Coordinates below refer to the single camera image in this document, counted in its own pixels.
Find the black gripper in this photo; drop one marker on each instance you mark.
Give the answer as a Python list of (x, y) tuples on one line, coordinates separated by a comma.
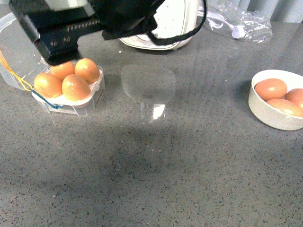
[(54, 29)]

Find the clear plastic egg box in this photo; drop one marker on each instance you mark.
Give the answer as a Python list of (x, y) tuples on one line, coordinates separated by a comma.
[(27, 62)]

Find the brown top egg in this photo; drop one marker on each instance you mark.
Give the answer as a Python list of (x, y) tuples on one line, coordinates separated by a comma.
[(87, 69)]

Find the brown back left box egg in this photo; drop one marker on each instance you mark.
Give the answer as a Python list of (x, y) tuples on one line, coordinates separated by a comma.
[(63, 70)]

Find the brown box egg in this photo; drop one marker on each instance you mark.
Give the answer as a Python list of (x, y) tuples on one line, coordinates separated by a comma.
[(63, 70), (75, 88), (48, 85)]

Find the brown front left box egg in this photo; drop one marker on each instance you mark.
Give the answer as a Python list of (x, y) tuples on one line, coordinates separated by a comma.
[(48, 85)]

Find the brown front right box egg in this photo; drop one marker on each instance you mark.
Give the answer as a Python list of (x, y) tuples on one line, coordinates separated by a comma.
[(75, 88)]

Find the brown front bowl egg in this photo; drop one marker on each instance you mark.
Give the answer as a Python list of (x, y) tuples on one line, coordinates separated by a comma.
[(271, 89)]

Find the brown hidden bowl egg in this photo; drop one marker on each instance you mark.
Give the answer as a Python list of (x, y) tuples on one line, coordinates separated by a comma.
[(286, 106)]

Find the brown right bowl egg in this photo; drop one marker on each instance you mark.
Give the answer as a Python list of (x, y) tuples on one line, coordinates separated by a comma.
[(296, 96)]

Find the yellow rubber band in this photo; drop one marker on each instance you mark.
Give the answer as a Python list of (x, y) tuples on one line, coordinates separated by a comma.
[(26, 86)]

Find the blue rubber band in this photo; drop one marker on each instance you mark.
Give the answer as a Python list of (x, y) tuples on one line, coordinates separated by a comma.
[(44, 99)]

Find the white blender machine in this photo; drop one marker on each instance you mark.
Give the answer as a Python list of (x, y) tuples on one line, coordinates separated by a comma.
[(173, 17)]

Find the clear plastic bag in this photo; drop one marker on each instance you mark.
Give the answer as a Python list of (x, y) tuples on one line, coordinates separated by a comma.
[(225, 18)]

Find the grey curtain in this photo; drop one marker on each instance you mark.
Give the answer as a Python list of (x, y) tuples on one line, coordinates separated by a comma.
[(288, 11)]

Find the white round bowl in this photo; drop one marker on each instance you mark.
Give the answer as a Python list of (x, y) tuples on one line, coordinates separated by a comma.
[(266, 113)]

